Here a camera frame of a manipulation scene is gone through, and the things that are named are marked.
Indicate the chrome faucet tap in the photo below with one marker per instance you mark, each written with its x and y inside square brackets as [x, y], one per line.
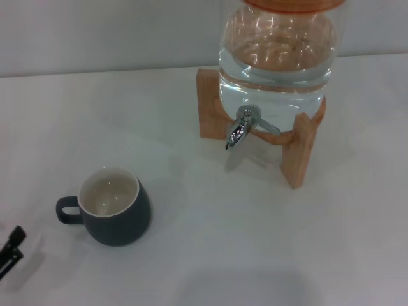
[237, 132]

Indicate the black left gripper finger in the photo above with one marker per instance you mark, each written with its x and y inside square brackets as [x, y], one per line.
[14, 258]
[16, 237]

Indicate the wooden dispenser stand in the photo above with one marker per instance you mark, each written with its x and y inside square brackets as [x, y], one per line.
[208, 105]

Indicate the glass water dispenser jar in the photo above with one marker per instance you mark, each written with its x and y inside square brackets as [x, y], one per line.
[277, 70]

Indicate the orange dispenser lid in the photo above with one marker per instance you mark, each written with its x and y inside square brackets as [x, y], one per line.
[293, 5]

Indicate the black ceramic cup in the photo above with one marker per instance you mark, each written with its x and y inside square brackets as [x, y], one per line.
[124, 226]

